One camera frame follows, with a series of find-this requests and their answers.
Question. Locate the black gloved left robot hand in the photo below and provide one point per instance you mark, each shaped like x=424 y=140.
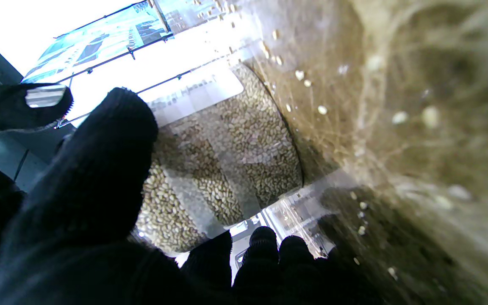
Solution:
x=87 y=203

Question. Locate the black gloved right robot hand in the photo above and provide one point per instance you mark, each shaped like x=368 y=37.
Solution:
x=11 y=106

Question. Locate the clear grain jar with label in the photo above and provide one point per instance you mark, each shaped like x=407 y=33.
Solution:
x=227 y=161

